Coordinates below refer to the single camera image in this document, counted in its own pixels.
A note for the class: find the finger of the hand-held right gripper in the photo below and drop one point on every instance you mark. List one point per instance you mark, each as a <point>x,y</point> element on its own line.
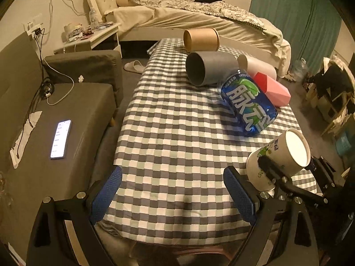
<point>274,171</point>
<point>324,171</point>

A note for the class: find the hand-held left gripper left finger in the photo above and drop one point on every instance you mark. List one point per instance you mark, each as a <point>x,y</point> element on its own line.
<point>106,196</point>

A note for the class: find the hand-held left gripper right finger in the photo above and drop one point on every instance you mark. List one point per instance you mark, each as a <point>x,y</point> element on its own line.
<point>240,196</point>

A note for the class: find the white paper cup green print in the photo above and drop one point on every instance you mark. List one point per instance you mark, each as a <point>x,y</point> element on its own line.
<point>296,144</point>

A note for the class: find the white cylinder cup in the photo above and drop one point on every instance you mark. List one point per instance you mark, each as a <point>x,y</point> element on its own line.
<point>251,63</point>

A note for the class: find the grey cylinder cup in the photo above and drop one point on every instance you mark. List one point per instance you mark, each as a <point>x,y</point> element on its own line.
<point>217,66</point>

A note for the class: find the blue plastic basket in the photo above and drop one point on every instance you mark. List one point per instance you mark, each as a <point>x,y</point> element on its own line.
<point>344,144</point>

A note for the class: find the wooden chair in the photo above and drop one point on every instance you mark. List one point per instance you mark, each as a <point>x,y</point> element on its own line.
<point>335,113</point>

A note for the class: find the smartphone with lit screen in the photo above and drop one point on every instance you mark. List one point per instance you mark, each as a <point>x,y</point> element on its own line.
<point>61,138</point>

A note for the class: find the blue drink can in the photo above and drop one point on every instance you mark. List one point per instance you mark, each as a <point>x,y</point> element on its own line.
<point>246,99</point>

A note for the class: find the pink faceted box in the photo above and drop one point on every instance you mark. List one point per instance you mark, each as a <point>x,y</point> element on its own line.
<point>274,91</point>

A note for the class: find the grey fabric sofa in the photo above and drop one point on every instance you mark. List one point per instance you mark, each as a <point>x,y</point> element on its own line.
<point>83,110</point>

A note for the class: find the black jacket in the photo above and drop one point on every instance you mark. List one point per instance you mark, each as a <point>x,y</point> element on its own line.
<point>331,81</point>

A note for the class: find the grey white checkered tablecloth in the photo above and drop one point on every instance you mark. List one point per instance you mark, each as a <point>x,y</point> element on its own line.
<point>172,133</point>

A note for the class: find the white paper sheet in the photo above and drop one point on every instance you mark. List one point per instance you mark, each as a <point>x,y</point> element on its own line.
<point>26,135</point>

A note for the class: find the large clear water jug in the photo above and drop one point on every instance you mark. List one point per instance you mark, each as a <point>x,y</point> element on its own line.
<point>301,69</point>

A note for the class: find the crumpled white tissue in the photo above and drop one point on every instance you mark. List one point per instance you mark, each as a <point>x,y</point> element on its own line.
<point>81,79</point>

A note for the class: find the beige slipper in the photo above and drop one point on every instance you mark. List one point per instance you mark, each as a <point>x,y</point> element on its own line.
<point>134,66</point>

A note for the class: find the brown cardboard cylinder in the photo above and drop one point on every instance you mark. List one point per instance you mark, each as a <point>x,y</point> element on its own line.
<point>203,40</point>

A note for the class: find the teal curtain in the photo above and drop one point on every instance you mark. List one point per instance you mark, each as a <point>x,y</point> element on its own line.
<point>291,13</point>

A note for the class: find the white nightstand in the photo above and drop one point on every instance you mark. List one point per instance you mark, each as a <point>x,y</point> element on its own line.
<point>97,37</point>

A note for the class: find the clear plastic water bottle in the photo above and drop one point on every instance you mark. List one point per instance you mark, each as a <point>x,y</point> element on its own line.
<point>93,19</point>

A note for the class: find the bed with beige sheet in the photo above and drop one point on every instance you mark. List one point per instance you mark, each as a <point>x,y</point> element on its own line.
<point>177,19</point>

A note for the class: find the white wall power strip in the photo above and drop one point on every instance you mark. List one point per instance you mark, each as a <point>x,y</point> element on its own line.
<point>34,29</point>

